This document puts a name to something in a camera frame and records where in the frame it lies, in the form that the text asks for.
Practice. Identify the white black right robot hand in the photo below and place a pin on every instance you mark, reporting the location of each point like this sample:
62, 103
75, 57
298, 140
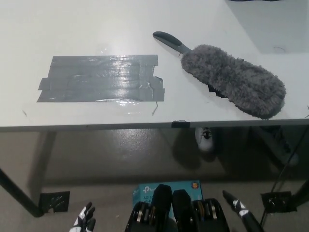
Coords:
236, 205

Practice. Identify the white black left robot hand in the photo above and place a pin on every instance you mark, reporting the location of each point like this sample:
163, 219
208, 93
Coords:
83, 217

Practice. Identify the black ribbed robot body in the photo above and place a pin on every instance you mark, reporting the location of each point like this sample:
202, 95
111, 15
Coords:
179, 212

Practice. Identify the black floor tape patch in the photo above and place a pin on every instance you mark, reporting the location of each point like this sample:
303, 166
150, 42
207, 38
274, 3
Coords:
54, 200
277, 200

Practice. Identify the teal router cardboard box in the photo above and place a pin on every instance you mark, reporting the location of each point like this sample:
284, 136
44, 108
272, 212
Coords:
183, 187

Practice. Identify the black metal table leg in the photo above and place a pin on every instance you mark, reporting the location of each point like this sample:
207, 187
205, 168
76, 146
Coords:
21, 193

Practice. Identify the white shoe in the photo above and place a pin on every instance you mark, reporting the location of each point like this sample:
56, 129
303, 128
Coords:
204, 140

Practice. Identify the small black tape strip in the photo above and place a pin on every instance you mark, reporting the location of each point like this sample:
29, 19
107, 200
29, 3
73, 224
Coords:
181, 123

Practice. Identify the black tape patch on table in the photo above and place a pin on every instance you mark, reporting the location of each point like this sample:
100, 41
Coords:
213, 90

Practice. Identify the grey duct tape patch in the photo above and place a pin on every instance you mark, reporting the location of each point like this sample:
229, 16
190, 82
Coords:
96, 77

